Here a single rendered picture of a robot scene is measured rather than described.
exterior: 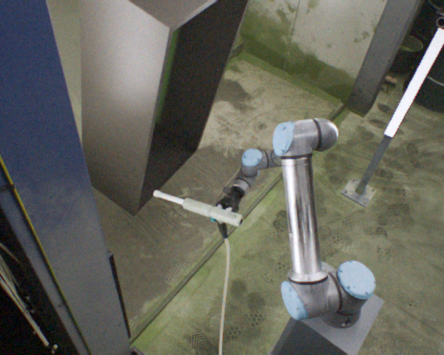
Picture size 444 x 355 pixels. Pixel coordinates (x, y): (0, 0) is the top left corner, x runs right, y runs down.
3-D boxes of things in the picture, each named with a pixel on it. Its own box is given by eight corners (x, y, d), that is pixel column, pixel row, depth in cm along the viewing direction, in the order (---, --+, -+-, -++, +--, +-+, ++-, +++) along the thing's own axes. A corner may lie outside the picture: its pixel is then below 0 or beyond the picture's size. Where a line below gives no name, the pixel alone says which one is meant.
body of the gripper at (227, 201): (234, 218, 206) (245, 200, 213) (232, 206, 200) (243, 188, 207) (220, 213, 209) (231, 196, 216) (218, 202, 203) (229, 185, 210)
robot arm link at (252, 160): (263, 145, 207) (258, 161, 217) (240, 148, 205) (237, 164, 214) (268, 160, 202) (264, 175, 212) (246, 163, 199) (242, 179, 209)
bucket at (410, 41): (403, 80, 401) (416, 55, 379) (375, 68, 411) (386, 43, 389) (414, 66, 418) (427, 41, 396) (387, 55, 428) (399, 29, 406)
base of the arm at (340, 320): (366, 302, 181) (375, 293, 173) (348, 338, 170) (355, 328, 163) (328, 277, 187) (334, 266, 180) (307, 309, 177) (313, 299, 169)
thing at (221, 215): (249, 239, 206) (242, 212, 189) (244, 248, 204) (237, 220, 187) (168, 212, 227) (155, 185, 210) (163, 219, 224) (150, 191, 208)
